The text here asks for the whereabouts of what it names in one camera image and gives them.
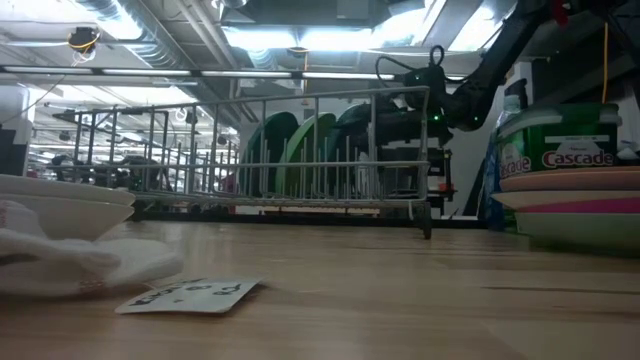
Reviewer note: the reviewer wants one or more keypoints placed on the dark green plate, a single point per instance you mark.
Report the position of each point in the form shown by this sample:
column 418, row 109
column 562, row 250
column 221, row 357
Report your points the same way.
column 350, row 135
column 272, row 145

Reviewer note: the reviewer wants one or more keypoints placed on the light green plate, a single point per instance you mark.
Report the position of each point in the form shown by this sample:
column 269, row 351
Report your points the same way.
column 307, row 145

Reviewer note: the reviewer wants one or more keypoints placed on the peach plate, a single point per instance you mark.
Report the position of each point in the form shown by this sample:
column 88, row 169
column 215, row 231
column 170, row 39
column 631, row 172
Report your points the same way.
column 575, row 180

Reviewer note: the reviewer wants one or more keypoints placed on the sage green plate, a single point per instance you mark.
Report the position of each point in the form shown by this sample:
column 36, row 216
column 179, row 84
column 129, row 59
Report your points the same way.
column 575, row 230

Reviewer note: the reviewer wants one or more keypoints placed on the pink plate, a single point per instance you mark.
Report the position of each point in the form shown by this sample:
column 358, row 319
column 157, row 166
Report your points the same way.
column 600, row 206

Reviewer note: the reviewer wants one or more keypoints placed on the white red-striped dish towel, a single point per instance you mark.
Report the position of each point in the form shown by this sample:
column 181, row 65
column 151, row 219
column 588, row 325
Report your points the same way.
column 75, row 265

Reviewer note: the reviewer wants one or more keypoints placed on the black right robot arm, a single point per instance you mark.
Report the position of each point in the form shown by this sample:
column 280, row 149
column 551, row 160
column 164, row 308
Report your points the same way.
column 492, row 70

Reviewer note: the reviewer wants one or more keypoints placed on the blue dish soap bottle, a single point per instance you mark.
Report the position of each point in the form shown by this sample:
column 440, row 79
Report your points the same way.
column 489, row 190

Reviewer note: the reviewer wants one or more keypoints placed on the green Cascade detergent tub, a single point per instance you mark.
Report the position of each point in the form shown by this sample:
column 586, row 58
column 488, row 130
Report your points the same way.
column 560, row 145

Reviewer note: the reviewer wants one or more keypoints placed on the long ceiling light strip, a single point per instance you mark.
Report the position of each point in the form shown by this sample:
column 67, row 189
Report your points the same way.
column 245, row 74

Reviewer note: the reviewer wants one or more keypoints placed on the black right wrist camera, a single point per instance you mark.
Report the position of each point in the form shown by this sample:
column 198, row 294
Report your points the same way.
column 425, row 87

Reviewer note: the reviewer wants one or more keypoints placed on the black metal table frame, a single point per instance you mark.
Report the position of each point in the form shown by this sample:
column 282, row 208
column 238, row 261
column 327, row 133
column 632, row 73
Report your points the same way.
column 300, row 218

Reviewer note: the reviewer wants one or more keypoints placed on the silver ventilation duct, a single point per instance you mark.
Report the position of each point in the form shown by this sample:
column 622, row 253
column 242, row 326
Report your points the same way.
column 145, row 50

